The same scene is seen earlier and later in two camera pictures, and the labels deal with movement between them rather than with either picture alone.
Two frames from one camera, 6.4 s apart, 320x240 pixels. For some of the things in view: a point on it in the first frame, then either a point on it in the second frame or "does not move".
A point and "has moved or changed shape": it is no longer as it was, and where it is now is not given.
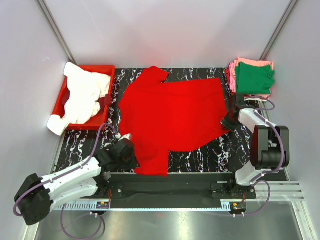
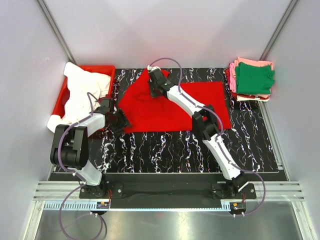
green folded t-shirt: (252, 79) does not move
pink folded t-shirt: (232, 69) does not move
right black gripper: (225, 123) to (153, 95)
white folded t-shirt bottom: (245, 98) does not move
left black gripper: (134, 164) to (123, 124)
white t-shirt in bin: (85, 88) does not move
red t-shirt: (157, 117) has moved or changed shape
